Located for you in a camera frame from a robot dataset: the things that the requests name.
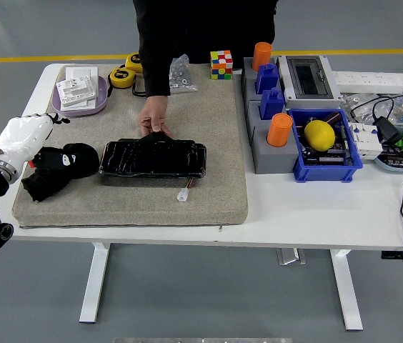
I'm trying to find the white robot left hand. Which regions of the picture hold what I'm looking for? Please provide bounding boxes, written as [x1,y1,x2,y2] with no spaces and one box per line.
[0,112,71,174]

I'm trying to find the person's right hand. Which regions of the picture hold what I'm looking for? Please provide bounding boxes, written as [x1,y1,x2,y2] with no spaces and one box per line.
[137,95,176,139]

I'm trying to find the black glossy panel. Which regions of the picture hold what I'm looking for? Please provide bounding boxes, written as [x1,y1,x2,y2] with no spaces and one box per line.
[98,129,209,179]

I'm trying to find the black rag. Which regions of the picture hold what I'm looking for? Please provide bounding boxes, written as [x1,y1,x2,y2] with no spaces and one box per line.
[21,142,101,204]

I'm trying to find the clear bag of nuts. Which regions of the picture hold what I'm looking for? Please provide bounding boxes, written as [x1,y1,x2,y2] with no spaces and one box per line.
[168,54,199,94]

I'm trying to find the yellow tape measure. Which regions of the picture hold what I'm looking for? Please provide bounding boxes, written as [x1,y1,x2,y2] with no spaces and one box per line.
[125,52,142,74]
[108,66,137,89]

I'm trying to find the white cover plate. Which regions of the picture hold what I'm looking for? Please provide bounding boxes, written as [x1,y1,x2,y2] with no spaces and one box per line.
[61,75,108,110]

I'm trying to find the purple tray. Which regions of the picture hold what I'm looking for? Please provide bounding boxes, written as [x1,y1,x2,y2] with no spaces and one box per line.
[51,75,109,118]

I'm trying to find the white socket plate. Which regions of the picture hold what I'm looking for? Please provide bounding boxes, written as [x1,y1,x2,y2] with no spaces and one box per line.
[56,76,98,108]

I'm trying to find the colourful puzzle cube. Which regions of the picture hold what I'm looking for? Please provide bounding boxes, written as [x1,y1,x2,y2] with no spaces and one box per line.
[209,49,234,81]

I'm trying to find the grey-brown mat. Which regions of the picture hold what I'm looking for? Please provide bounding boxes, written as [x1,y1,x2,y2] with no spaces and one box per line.
[11,63,249,228]

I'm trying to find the grey holder block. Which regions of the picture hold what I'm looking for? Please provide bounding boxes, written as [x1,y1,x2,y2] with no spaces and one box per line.
[246,100,299,175]
[240,56,288,108]

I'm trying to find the person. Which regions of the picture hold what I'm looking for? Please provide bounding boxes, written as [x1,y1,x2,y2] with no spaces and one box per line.
[132,0,279,69]

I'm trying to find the blue block with knob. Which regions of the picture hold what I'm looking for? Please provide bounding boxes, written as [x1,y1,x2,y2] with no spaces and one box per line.
[255,63,280,95]
[260,87,286,120]

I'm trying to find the orange cylinder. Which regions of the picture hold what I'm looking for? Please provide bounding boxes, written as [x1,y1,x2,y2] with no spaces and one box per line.
[252,41,273,71]
[267,112,294,148]

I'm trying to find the grey distribution box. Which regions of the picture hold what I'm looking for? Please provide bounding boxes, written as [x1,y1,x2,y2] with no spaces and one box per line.
[277,55,343,109]

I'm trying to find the yellow lemon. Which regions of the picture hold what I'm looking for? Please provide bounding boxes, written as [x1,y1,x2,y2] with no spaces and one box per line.
[304,119,337,150]

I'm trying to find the white table leg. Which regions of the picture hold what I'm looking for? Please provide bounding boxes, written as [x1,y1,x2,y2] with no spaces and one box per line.
[79,242,111,324]
[329,249,364,332]

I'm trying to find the brown cylindrical capacitor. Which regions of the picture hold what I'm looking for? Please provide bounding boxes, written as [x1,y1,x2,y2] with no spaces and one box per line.
[322,111,342,126]

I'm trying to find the blue plastic bin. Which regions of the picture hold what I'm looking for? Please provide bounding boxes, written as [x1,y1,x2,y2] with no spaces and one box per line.
[287,108,364,184]

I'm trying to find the dark circuit board parts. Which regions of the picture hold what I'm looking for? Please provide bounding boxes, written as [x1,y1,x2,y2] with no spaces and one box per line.
[301,142,353,166]

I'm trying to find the silver floor plate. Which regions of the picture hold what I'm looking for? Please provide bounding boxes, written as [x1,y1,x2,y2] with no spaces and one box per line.
[276,248,307,266]

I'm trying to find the clear bag of washers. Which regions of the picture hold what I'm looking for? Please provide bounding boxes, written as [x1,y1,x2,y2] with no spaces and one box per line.
[340,91,374,122]

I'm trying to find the white circuit breaker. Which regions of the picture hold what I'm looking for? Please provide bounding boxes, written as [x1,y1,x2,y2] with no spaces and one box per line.
[347,121,384,161]

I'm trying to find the white power strip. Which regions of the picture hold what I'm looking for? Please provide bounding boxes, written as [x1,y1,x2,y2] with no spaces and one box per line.
[332,71,403,94]

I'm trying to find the brown electronic modules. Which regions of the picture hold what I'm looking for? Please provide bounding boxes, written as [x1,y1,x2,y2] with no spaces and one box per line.
[382,144,403,168]

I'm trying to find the black wrist strap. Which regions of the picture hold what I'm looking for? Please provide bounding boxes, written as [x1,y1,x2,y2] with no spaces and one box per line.
[131,80,149,97]

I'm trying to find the white flat switch plate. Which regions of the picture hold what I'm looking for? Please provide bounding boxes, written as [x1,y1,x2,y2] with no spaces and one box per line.
[65,66,99,86]

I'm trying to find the white connector with wires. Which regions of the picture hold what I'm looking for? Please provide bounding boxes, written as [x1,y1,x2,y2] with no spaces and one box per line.
[176,178,194,204]

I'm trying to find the black power adapter with cord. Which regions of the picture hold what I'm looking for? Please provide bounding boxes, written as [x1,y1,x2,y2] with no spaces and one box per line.
[350,92,403,262]

